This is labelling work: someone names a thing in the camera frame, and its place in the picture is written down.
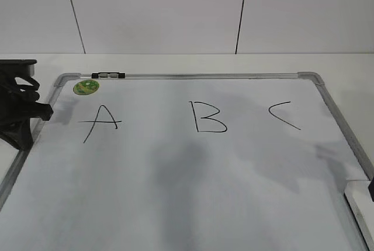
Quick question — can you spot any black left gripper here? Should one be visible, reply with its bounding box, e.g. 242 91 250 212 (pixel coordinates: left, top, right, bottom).
1 68 54 150

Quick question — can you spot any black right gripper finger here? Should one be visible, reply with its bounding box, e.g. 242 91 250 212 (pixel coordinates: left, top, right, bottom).
368 179 374 201

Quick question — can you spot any white whiteboard eraser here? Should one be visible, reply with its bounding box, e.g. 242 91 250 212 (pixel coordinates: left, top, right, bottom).
344 180 373 250

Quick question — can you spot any round green magnet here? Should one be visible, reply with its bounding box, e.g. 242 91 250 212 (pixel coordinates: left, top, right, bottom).
73 79 100 96

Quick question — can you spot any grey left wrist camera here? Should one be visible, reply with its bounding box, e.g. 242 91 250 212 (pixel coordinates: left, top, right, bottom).
0 59 37 77

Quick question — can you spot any black and clear frame clip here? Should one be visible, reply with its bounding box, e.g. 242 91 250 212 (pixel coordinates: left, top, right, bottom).
91 72 126 79

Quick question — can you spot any white whiteboard with grey frame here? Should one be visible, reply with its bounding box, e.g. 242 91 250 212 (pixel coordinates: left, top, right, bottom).
1 72 373 250

